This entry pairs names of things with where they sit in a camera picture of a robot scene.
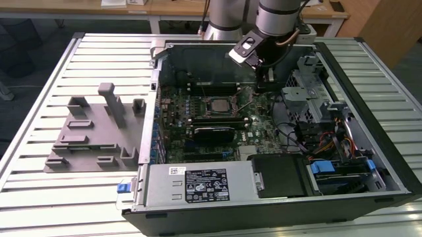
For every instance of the silver CPU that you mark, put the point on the silver CPU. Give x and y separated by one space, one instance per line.
221 105

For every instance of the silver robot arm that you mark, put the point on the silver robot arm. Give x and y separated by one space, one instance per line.
230 14

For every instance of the CPU socket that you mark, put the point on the CPU socket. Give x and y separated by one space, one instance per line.
208 107

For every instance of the silver metal drive cage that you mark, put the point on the silver metal drive cage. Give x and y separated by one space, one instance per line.
297 98

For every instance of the RAM slot with white clips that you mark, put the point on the RAM slot with white clips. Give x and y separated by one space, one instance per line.
218 84
218 90
218 121
218 126

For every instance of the wooden desk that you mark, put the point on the wooden desk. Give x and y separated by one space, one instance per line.
324 14
50 7

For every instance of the small black desk object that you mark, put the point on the small black desk object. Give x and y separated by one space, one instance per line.
337 6

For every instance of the green motherboard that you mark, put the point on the green motherboard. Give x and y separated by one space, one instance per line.
264 138

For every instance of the wooden cabinet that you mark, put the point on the wooden cabinet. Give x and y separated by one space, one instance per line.
389 29

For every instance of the small black graphics card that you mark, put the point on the small black graphics card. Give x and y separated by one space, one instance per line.
214 135

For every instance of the small silver heatsink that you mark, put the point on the small silver heatsink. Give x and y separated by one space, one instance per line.
248 150

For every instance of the small white labelled box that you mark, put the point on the small white labelled box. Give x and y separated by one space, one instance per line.
137 2

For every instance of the blue disk carrier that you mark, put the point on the blue disk carrier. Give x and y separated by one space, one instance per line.
321 168

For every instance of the black plastic shroud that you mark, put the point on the black plastic shroud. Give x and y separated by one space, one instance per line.
280 175

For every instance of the grey parts rack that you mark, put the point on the grey parts rack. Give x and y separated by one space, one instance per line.
99 128

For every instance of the silver disk bay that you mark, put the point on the silver disk bay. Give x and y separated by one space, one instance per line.
380 184

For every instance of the silver power supply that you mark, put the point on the silver power supply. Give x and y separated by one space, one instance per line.
165 182

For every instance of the black open PC case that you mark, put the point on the black open PC case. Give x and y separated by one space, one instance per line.
264 219

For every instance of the blue case latch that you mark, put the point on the blue case latch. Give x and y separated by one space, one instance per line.
125 187

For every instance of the black chair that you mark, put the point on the black chair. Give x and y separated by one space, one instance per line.
19 42

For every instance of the grey stand foot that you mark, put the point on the grey stand foot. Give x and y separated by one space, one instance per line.
6 92

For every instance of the black and white wrist camera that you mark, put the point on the black and white wrist camera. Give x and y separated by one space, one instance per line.
242 55

